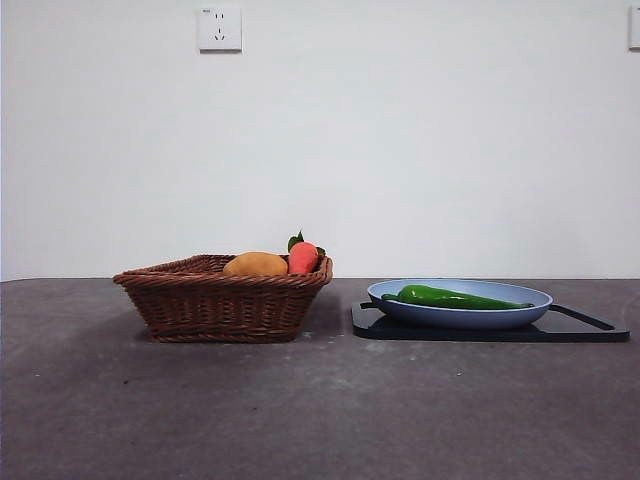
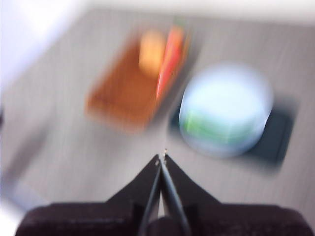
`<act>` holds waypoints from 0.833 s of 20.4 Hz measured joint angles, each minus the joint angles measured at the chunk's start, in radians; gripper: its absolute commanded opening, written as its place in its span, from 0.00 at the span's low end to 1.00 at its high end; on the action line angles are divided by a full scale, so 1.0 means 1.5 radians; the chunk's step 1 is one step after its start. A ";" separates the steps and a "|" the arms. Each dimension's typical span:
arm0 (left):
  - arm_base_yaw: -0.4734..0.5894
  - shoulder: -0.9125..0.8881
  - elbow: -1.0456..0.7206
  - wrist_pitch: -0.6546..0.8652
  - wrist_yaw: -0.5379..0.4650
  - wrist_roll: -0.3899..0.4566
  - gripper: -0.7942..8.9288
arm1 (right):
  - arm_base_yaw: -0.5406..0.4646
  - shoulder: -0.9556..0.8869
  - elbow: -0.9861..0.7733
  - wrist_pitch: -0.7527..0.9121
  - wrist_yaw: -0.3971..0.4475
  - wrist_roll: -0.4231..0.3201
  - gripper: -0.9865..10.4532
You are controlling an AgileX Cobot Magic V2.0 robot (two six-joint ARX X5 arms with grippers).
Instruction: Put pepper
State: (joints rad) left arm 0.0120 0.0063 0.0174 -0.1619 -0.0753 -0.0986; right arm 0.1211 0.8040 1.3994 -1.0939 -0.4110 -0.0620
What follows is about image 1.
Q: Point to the orange carrot with green leaves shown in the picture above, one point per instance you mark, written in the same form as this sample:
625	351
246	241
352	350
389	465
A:
302	258

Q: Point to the blue round plate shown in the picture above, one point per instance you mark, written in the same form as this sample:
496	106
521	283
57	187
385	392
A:
465	318

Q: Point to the white wall socket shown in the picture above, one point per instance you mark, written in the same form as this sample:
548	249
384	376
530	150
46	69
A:
220	30

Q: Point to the green pepper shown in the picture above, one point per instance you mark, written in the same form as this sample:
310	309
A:
434	296

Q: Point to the black cutting board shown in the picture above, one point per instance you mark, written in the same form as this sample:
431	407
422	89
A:
450	335

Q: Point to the white wall plate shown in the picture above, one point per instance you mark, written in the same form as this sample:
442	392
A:
635	27

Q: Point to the brown wicker basket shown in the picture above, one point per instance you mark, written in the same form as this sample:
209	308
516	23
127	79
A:
215	305

